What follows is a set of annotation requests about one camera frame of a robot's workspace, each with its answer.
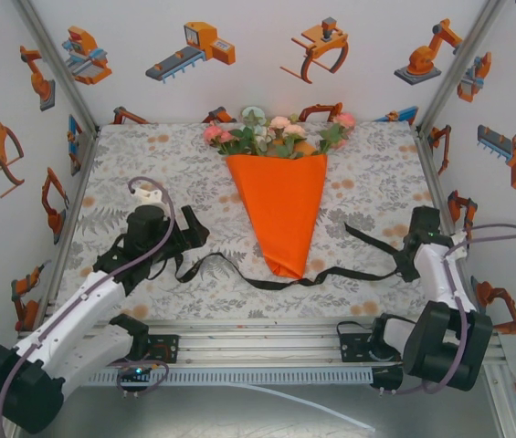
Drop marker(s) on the black ribbon gold lettering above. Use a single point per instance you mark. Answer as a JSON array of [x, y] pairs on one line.
[[353, 229]]

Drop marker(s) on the orange wrapping paper sheet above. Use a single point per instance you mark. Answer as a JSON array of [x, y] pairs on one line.
[[280, 205]]

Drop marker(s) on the fake pink rose stem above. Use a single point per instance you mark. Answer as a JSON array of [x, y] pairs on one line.
[[344, 119], [214, 133]]

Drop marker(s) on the fake cream white flower stem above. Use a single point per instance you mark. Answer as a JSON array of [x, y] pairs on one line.
[[262, 133]]

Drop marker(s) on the fake pale blue flower stem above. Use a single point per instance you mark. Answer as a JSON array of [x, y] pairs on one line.
[[253, 114]]

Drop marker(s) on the fake peach flower stem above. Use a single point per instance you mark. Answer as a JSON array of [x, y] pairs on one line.
[[280, 122]]

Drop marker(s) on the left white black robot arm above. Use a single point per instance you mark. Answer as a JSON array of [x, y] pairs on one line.
[[70, 310]]

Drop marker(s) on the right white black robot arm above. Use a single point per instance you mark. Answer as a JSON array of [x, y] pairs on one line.
[[440, 283]]

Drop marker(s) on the grey floral tablecloth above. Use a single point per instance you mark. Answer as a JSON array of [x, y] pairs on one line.
[[116, 182]]

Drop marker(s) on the small circuit board green light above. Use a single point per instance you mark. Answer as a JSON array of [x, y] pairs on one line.
[[136, 372]]

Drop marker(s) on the thin white tube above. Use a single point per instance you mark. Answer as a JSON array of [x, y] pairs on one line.
[[312, 405]]

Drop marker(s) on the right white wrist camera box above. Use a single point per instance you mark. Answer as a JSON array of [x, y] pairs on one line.
[[459, 242]]

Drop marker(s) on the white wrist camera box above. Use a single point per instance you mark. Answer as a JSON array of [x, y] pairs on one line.
[[148, 196], [459, 242]]

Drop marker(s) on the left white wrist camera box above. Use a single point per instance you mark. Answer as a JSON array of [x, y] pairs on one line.
[[148, 196]]

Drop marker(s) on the aluminium side rail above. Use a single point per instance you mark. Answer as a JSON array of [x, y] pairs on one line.
[[423, 146], [80, 182]]

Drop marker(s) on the aluminium front frame rails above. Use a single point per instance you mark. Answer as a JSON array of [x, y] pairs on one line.
[[262, 347]]

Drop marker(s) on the aluminium frame post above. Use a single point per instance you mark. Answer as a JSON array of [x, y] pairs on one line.
[[462, 64], [56, 64]]

